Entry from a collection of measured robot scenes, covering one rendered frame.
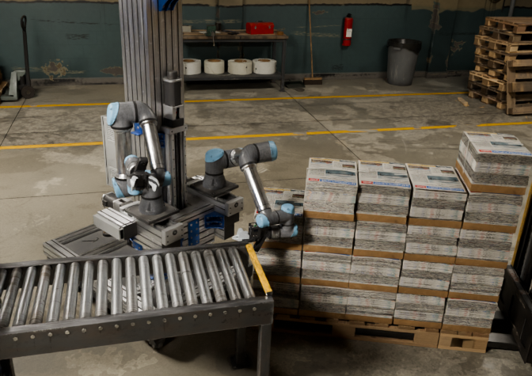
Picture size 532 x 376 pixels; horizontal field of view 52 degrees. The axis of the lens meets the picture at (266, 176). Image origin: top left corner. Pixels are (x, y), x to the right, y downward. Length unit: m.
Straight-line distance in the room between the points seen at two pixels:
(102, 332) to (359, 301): 1.62
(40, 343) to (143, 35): 1.65
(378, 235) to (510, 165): 0.79
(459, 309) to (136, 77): 2.33
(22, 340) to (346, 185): 1.73
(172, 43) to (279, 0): 6.54
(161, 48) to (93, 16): 6.21
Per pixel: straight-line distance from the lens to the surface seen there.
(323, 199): 3.06
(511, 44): 9.08
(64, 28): 9.40
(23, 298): 2.64
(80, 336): 2.45
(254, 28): 8.97
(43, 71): 9.56
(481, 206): 3.19
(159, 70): 3.18
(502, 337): 3.80
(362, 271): 3.30
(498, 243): 3.33
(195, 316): 2.43
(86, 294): 2.59
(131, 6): 3.19
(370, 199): 3.09
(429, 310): 3.49
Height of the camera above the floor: 2.26
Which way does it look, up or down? 23 degrees down
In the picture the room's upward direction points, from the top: 2 degrees clockwise
